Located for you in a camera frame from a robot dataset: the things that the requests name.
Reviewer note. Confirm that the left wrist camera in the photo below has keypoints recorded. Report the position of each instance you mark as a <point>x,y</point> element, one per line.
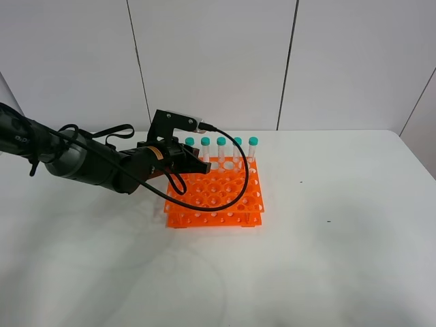
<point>165,122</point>

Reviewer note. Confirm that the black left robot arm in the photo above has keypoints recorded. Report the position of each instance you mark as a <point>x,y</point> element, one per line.
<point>75,154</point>

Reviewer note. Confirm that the row test tube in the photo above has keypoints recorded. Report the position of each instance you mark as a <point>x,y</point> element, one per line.
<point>253,142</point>
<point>190,142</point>
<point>221,143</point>
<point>205,142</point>
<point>236,152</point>

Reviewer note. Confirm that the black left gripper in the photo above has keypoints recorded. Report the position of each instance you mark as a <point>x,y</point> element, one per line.
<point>155,158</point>

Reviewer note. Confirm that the orange test tube rack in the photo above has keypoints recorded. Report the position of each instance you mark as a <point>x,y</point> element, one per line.
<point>220,186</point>

